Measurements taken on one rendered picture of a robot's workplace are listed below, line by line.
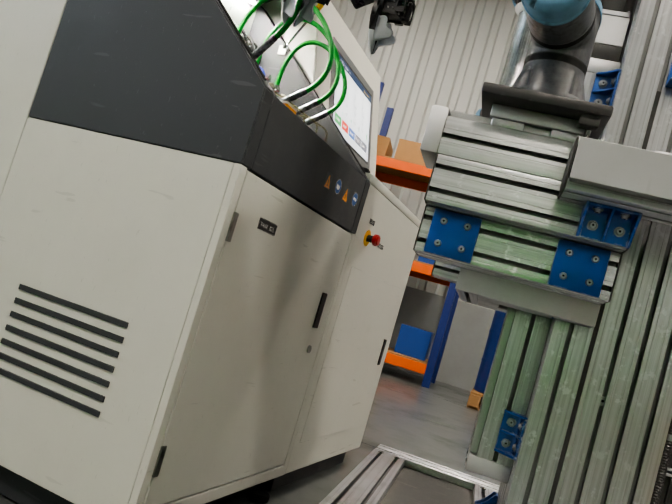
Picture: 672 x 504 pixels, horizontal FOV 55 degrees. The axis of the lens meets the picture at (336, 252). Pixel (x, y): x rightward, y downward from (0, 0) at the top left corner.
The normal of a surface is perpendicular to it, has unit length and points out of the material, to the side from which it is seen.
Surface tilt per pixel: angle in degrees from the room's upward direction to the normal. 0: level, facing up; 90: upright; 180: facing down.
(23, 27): 90
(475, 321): 90
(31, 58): 90
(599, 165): 90
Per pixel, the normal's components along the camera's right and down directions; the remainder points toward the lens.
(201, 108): -0.34, -0.17
